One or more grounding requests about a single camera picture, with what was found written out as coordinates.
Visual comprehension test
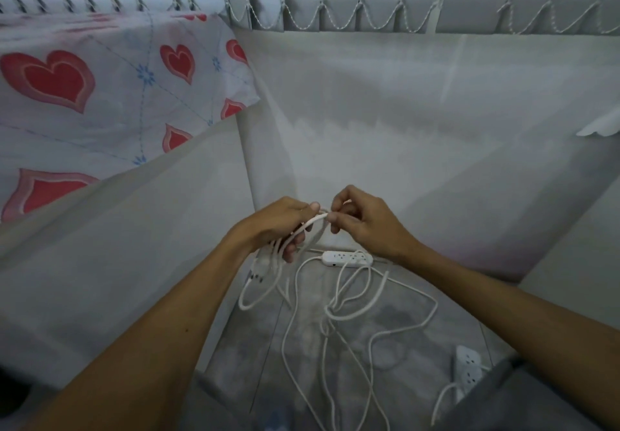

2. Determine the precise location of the person's left hand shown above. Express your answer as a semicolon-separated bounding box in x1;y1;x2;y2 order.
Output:
228;196;321;264

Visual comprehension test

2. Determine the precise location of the person's right hand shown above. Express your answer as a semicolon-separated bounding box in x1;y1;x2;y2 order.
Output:
327;185;423;263

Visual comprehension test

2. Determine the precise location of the white power cable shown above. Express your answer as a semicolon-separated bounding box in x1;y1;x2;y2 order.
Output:
237;212;439;431

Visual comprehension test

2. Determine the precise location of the person's right forearm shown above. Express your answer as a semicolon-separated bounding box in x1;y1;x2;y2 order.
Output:
392;244;620;429

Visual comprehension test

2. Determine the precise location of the person's left forearm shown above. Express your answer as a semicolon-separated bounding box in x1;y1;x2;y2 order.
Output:
22;232;253;431

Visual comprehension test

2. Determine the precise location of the long white power strip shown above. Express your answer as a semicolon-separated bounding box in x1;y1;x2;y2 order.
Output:
322;250;374;268

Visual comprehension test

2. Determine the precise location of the white power plug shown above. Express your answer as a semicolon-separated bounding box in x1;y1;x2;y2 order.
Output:
248;250;273;285

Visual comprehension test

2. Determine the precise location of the white hanging backdrop sheet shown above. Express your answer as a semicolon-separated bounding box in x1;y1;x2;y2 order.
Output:
235;27;620;283

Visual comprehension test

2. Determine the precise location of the white draped backdrop cloth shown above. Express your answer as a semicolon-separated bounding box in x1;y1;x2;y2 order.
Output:
0;118;297;390

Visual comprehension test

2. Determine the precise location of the short white power strip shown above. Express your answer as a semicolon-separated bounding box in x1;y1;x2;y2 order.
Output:
454;345;484;394

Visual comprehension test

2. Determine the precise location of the red heart print bedsheet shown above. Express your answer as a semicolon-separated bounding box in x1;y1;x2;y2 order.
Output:
0;9;262;225

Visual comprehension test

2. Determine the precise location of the white blind bead chain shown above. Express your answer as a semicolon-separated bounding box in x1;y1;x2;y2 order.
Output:
224;0;604;35

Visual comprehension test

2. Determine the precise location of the thin white strip cable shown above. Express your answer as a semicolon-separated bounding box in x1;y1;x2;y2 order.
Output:
430;381;467;427

